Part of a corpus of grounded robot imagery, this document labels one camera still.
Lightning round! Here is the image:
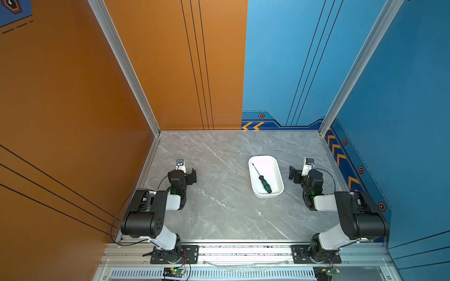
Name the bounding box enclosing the right green circuit board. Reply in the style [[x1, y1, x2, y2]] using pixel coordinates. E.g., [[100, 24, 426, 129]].
[[314, 268, 336, 281]]

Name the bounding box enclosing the green black handled screwdriver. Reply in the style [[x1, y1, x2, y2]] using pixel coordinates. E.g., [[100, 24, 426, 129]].
[[252, 164, 273, 194]]

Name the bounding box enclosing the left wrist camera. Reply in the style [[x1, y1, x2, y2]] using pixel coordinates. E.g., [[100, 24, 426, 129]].
[[176, 159, 186, 173]]

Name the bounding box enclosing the left green circuit board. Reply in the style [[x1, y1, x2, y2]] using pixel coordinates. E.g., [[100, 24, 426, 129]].
[[162, 268, 186, 281]]

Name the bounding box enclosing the white rectangular plastic bin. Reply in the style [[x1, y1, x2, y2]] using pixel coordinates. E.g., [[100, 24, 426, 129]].
[[248, 155, 284, 199]]

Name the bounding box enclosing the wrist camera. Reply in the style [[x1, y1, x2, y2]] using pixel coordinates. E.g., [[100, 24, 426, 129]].
[[176, 159, 186, 173], [302, 158, 315, 176]]

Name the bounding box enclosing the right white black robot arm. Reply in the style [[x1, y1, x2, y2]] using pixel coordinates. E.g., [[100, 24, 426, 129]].
[[289, 166, 389, 263]]

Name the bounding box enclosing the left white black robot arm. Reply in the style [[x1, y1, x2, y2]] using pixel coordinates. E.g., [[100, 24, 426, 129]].
[[121, 169, 197, 263]]

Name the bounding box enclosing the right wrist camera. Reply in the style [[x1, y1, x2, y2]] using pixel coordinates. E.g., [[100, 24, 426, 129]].
[[302, 158, 315, 176]]

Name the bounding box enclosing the green circuit board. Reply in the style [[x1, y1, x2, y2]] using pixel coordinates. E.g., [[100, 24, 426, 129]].
[[162, 268, 186, 281], [314, 268, 336, 281]]

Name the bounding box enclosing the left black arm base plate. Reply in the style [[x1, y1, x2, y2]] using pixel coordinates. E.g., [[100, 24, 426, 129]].
[[150, 244, 199, 265]]

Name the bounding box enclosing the aluminium front rail frame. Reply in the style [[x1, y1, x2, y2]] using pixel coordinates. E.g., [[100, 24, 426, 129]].
[[93, 240, 402, 281]]

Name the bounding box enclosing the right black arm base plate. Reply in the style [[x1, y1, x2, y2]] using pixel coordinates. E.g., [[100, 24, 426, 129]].
[[291, 245, 342, 265]]

